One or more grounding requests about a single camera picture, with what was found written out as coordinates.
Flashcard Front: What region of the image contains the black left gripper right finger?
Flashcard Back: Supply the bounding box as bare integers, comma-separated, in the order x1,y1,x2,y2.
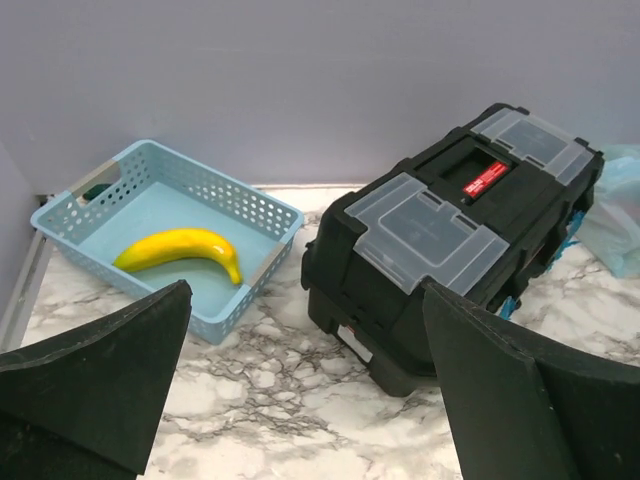
422,280,639,480

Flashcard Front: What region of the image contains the light blue plastic basket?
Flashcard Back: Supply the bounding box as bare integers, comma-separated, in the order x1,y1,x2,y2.
31,140,304,345

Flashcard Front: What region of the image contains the yellow fake banana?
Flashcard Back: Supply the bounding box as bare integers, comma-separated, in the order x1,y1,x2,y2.
112,228,243,285

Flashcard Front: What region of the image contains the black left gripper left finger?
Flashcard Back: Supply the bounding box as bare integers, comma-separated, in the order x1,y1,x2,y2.
1,280,192,475

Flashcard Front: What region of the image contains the light blue plastic bag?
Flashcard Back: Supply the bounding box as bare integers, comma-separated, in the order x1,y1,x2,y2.
577,144,639,278

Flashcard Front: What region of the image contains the black plastic toolbox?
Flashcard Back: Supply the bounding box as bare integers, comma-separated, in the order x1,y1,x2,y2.
301,103,604,397

